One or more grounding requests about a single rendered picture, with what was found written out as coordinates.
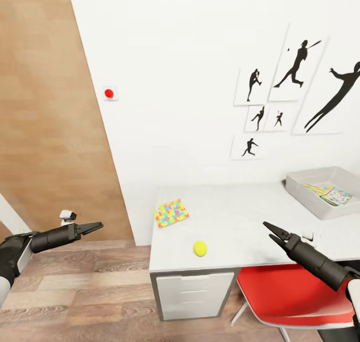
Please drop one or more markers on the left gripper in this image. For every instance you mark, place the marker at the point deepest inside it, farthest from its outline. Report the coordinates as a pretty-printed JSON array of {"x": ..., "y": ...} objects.
[{"x": 70, "y": 233}]

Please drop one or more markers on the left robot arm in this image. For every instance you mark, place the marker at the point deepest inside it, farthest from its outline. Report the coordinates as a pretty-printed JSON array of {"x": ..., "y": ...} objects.
[{"x": 18, "y": 249}]

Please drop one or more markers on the board game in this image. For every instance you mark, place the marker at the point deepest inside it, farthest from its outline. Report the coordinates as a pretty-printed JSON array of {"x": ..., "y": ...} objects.
[{"x": 335, "y": 196}]

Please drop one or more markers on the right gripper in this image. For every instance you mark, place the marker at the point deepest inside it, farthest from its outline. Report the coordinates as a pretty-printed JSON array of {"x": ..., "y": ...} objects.
[{"x": 306, "y": 256}]

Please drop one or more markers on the tennis ball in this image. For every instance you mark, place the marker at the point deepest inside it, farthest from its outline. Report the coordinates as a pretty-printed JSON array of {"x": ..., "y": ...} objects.
[{"x": 200, "y": 248}]

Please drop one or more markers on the jigsaw puzzle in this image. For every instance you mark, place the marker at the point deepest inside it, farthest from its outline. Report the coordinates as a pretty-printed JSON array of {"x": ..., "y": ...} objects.
[
  {"x": 170, "y": 213},
  {"x": 317, "y": 190}
]

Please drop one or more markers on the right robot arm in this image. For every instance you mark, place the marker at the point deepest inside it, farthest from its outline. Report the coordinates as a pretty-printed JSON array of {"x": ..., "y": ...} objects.
[{"x": 302, "y": 250}]

